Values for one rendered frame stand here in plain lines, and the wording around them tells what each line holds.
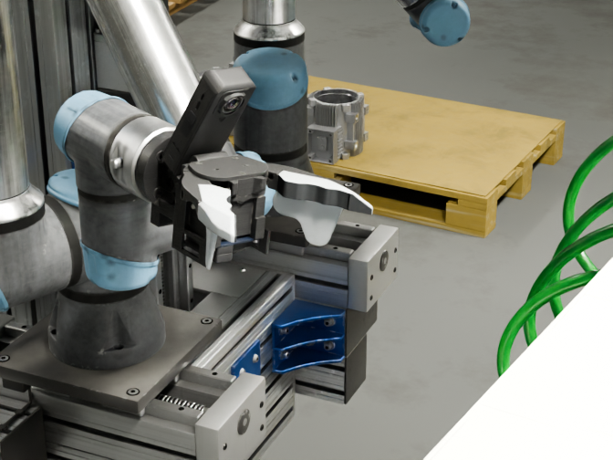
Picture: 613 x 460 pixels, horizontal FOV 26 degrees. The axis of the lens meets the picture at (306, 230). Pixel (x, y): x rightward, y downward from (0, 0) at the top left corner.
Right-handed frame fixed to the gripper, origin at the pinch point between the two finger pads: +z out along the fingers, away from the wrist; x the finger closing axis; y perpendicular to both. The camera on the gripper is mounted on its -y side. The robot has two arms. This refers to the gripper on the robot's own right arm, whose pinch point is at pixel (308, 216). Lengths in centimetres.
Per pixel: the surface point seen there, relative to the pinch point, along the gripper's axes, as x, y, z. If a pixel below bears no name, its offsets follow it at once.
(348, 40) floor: -358, 99, -375
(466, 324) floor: -206, 119, -151
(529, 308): -33.8, 16.0, -1.7
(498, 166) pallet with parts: -271, 95, -202
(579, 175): -55, 8, -14
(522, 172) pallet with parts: -280, 98, -199
